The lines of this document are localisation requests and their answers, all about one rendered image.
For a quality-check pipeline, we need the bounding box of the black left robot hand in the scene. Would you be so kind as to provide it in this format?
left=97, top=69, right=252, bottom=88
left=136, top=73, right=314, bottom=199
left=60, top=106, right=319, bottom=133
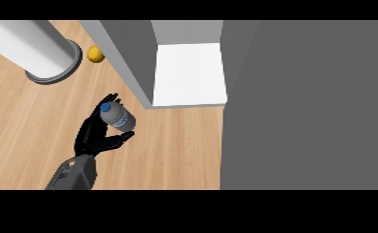
left=72, top=92, right=136, bottom=157

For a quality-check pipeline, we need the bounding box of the clear blue-capped water bottle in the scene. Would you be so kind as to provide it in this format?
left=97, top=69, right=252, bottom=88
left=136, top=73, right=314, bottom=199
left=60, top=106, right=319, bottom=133
left=99, top=101, right=137, bottom=133

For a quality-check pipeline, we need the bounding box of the grey open cabinet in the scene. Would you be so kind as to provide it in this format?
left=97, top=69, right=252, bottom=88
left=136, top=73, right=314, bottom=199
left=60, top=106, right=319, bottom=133
left=78, top=20, right=229, bottom=110

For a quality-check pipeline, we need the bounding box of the dark grey cabinet door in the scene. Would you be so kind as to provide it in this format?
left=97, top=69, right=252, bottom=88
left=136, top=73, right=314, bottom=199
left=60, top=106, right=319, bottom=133
left=218, top=20, right=378, bottom=191

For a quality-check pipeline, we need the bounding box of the yellow lemon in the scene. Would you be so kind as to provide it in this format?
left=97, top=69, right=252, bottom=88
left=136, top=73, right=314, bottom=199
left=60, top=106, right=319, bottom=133
left=87, top=45, right=105, bottom=64

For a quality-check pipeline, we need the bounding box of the white paper towel roll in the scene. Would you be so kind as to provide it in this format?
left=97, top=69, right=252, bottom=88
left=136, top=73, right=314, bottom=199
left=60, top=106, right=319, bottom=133
left=0, top=20, right=84, bottom=85

